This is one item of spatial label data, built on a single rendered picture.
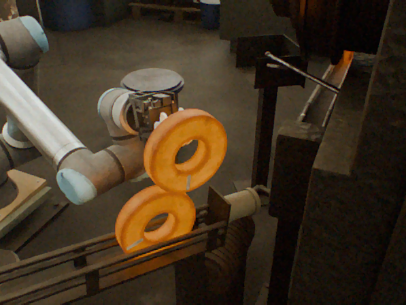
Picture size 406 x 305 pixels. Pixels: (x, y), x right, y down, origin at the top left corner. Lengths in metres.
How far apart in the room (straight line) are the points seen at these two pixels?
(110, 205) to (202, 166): 1.26
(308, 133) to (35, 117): 0.64
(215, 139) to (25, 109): 0.53
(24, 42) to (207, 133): 0.78
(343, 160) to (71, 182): 0.55
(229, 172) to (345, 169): 1.49
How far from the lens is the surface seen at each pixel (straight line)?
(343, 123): 0.82
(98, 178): 0.93
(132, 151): 0.97
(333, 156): 0.71
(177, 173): 0.71
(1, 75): 1.19
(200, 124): 0.69
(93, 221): 1.90
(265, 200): 1.96
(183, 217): 0.79
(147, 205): 0.73
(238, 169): 2.16
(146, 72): 2.20
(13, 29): 1.35
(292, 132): 0.91
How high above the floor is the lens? 1.24
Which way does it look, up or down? 33 degrees down
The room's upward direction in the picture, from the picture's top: straight up
